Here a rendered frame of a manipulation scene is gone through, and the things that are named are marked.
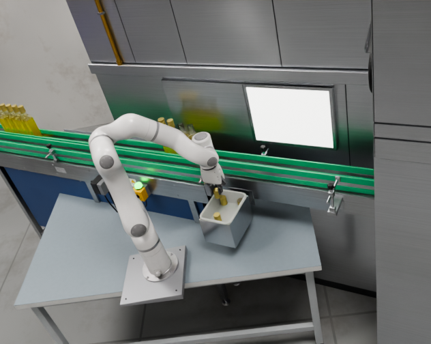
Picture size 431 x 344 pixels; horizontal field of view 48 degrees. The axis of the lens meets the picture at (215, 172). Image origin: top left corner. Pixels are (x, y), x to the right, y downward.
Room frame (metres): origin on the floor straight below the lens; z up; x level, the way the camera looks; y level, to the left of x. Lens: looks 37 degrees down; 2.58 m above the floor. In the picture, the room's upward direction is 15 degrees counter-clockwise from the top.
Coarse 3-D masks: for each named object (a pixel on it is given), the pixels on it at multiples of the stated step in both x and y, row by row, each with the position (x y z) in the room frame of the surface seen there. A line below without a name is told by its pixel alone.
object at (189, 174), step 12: (0, 144) 2.85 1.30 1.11; (12, 144) 2.77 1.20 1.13; (24, 144) 2.72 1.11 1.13; (48, 156) 2.60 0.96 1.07; (60, 156) 2.55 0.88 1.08; (72, 156) 2.48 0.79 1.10; (84, 156) 2.42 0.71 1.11; (132, 168) 2.22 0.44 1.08; (144, 168) 2.17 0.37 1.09; (156, 168) 2.12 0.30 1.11; (168, 168) 2.07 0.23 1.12; (180, 168) 2.02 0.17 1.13; (192, 180) 1.99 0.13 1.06
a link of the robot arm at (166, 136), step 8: (160, 128) 1.76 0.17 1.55; (168, 128) 1.78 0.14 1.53; (160, 136) 1.74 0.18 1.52; (168, 136) 1.75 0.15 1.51; (176, 136) 1.76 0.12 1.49; (184, 136) 1.76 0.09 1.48; (160, 144) 1.75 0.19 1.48; (168, 144) 1.75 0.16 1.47; (176, 144) 1.75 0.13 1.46; (184, 144) 1.73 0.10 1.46; (192, 144) 1.72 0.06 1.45; (184, 152) 1.72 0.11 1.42; (192, 152) 1.70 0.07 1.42; (200, 152) 1.70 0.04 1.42; (208, 152) 1.71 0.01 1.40; (216, 152) 1.74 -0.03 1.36; (192, 160) 1.70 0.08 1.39; (200, 160) 1.69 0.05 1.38; (208, 160) 1.70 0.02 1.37; (216, 160) 1.70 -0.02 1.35
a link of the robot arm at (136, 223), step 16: (96, 144) 1.71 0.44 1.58; (112, 144) 1.73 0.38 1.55; (96, 160) 1.64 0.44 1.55; (112, 160) 1.64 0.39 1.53; (112, 176) 1.68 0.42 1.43; (112, 192) 1.70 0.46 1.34; (128, 192) 1.70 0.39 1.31; (128, 208) 1.67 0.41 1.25; (128, 224) 1.64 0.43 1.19; (144, 224) 1.64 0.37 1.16
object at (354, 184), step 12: (0, 132) 2.98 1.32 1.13; (12, 132) 2.92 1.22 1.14; (84, 144) 2.54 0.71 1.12; (180, 156) 2.13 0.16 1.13; (228, 168) 1.97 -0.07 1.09; (240, 168) 1.93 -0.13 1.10; (252, 168) 1.89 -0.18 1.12; (264, 168) 1.85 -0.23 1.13; (276, 168) 1.81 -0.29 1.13; (276, 180) 1.82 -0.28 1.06; (288, 180) 1.78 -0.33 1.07; (300, 180) 1.75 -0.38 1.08; (312, 180) 1.71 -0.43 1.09; (324, 180) 1.68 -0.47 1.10; (348, 180) 1.61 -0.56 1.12; (360, 180) 1.58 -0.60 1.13; (372, 180) 1.55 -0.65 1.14; (372, 192) 1.55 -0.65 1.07
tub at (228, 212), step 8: (224, 192) 1.90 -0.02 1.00; (232, 192) 1.88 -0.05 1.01; (240, 192) 1.86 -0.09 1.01; (216, 200) 1.89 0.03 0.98; (232, 200) 1.88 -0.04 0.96; (208, 208) 1.82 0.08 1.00; (216, 208) 1.86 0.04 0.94; (224, 208) 1.85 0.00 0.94; (232, 208) 1.84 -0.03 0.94; (200, 216) 1.76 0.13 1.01; (208, 216) 1.80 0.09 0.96; (224, 216) 1.79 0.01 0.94; (232, 216) 1.70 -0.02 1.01; (224, 224) 1.67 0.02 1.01
